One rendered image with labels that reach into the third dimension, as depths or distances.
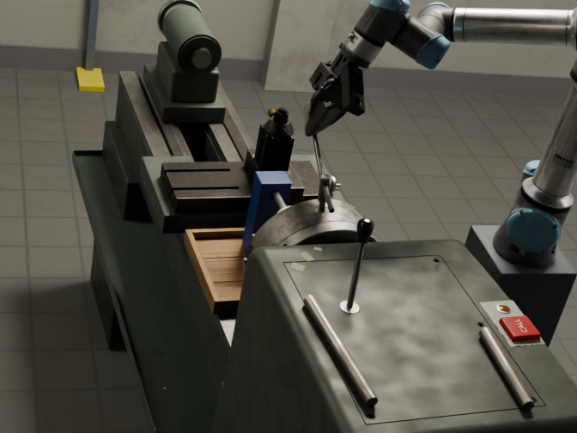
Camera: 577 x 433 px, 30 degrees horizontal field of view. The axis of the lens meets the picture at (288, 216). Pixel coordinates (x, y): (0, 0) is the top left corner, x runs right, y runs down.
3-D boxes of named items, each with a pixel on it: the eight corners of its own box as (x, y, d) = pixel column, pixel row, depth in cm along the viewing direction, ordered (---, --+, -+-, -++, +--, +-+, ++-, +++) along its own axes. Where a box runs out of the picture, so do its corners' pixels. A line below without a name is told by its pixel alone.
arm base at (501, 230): (537, 231, 268) (549, 198, 263) (564, 267, 256) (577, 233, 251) (482, 230, 264) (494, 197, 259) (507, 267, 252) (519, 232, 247)
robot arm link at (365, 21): (413, 9, 224) (379, -15, 224) (383, 51, 228) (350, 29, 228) (416, 4, 232) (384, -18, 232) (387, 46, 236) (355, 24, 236)
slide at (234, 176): (328, 208, 294) (331, 194, 291) (174, 213, 279) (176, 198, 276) (306, 173, 308) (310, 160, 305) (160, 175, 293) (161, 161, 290)
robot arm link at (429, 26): (458, 32, 234) (416, 3, 234) (448, 49, 225) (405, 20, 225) (439, 59, 238) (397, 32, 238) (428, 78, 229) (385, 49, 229)
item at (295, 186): (301, 204, 285) (305, 187, 282) (265, 204, 281) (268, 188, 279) (278, 163, 301) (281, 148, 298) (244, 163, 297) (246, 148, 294)
